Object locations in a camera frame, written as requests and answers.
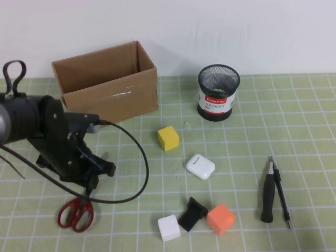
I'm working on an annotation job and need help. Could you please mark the green white checked tablecloth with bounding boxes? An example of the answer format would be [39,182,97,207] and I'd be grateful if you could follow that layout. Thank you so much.
[0,73,336,252]

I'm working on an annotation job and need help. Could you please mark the black looped strap cable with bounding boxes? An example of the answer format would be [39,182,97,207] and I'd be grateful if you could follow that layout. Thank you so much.
[2,60,27,97]

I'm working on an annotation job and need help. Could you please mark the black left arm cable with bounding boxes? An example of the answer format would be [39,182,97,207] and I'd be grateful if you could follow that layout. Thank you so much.
[0,119,149,204]

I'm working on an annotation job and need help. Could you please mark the white cube block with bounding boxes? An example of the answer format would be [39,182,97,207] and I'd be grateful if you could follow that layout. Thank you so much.
[157,214,182,242]

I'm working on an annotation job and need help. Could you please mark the black mesh pen holder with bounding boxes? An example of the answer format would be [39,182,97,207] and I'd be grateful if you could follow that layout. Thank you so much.
[197,64,241,122]

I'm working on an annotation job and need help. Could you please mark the thin brown wire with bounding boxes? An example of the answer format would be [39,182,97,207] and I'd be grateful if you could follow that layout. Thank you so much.
[0,154,26,180]

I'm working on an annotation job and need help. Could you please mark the yellow cube block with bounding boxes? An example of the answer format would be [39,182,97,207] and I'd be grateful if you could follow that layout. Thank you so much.
[157,125,180,152]

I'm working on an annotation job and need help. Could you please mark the black plastic bracket part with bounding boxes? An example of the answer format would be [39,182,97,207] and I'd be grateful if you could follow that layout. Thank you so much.
[178,196,208,232]

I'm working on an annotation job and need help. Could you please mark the red handled scissors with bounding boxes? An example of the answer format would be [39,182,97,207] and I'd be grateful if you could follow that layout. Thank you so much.
[57,151,109,233]

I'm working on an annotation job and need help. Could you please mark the orange cube block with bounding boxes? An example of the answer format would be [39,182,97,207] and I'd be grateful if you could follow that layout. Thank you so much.
[206,202,236,236]

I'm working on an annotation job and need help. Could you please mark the brown cardboard box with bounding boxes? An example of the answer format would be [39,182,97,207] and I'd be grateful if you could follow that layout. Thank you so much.
[51,40,159,125]

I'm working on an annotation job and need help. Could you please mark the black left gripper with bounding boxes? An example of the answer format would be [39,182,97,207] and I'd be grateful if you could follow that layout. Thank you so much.
[36,123,117,197]

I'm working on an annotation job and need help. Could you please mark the thick black handled screwdriver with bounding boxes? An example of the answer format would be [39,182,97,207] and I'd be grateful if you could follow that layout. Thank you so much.
[260,155,277,223]

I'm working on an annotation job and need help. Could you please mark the white earbud case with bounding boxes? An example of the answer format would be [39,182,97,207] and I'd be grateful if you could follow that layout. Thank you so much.
[186,153,216,180]

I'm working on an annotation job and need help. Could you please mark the left wrist camera black silver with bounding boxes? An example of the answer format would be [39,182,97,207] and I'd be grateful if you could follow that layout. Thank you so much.
[64,112,102,134]

